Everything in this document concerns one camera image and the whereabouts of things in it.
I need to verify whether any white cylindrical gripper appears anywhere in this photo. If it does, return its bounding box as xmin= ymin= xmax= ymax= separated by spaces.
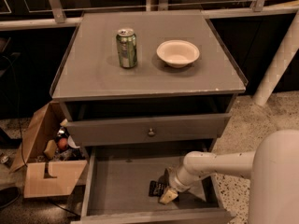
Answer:
xmin=159 ymin=167 xmax=195 ymax=204

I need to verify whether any black rxbar chocolate wrapper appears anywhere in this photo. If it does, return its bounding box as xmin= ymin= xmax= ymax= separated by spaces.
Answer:
xmin=149 ymin=181 xmax=166 ymax=197

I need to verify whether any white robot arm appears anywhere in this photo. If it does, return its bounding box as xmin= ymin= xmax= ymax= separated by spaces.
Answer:
xmin=159 ymin=130 xmax=299 ymax=224

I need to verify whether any grey open middle drawer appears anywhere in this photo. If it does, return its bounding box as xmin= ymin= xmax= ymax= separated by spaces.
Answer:
xmin=71 ymin=141 xmax=235 ymax=224

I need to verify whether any round metal drawer knob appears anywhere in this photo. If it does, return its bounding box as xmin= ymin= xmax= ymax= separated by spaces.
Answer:
xmin=148 ymin=128 xmax=156 ymax=137

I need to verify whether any grey top drawer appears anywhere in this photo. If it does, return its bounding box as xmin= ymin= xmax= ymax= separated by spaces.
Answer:
xmin=66 ymin=113 xmax=231 ymax=147

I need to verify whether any grey drawer cabinet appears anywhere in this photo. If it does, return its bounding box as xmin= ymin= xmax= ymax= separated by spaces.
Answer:
xmin=50 ymin=10 xmax=249 ymax=224

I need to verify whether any orange round fruit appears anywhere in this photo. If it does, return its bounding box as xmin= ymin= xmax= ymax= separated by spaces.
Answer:
xmin=57 ymin=138 xmax=68 ymax=151

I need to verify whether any brown cardboard box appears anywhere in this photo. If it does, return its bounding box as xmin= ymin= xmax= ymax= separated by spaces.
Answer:
xmin=10 ymin=102 xmax=87 ymax=198

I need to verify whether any yellow sponge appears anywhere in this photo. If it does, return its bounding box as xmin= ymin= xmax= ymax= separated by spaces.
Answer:
xmin=43 ymin=140 xmax=57 ymax=160

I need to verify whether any green soda can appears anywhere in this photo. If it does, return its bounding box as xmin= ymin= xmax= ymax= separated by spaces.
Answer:
xmin=116 ymin=28 xmax=137 ymax=68

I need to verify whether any white diagonal support pole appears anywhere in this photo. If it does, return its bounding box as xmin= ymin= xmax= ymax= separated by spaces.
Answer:
xmin=252 ymin=11 xmax=299 ymax=106

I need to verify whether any metal railing frame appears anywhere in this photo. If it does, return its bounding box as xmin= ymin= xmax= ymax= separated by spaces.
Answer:
xmin=0 ymin=0 xmax=298 ymax=30

